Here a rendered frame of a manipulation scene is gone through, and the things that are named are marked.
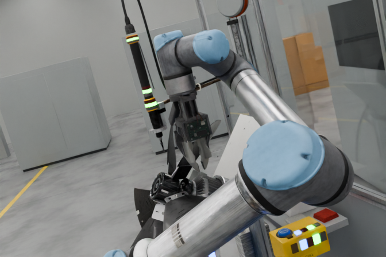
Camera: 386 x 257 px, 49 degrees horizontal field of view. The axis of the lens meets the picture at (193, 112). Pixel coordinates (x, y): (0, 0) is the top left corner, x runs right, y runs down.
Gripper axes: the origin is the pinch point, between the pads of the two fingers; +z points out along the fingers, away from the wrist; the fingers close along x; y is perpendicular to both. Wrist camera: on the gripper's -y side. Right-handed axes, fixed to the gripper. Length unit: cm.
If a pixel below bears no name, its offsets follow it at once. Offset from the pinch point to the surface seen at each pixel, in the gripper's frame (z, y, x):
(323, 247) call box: 43, -9, 35
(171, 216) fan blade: 25.3, -35.3, -6.1
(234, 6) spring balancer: -42, -88, 58
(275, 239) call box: 36.5, -14.6, 21.5
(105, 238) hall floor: 143, -329, -38
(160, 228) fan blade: 36, -54, -9
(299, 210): 55, -62, 55
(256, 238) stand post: 60, -62, 31
